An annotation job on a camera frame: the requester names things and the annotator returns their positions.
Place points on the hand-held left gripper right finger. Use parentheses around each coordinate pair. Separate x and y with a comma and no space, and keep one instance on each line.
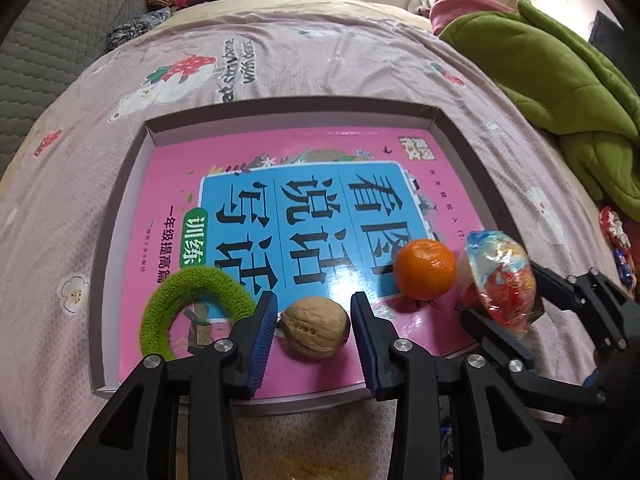
(365,345)

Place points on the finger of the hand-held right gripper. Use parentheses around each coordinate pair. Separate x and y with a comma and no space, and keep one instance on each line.
(500,340)
(555,291)

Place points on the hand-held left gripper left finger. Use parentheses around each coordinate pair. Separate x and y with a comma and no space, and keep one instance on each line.
(262,345)

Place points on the walnut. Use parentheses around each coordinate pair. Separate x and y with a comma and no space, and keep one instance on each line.
(315,327)

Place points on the red toy egg clear wrapper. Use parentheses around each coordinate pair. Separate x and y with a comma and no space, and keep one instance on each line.
(500,280)

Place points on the large mandarin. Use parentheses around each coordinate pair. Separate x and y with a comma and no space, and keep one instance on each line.
(425,270)

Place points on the green fuzzy scrunchie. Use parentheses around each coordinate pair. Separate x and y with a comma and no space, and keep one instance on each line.
(155,310)

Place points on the shallow grey cardboard box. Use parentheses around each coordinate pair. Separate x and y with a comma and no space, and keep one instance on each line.
(122,260)

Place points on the blue and red candy packet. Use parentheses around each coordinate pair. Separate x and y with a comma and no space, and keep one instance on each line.
(625,267)

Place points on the red and white candy packet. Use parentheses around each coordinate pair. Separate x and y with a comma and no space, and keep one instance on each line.
(614,227)

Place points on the pink and blue book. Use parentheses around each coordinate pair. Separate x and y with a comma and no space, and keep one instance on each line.
(170,185)

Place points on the green fleece blanket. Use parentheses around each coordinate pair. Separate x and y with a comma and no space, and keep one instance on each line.
(540,75)

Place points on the black screen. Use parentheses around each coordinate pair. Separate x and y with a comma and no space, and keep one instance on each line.
(605,35)

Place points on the pink fleece blanket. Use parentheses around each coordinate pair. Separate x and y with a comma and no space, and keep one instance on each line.
(455,12)

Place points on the blue patterned cloth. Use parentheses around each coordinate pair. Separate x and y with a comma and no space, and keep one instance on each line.
(137,27)

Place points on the grey quilted headboard cover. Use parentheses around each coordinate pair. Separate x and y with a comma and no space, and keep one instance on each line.
(50,50)

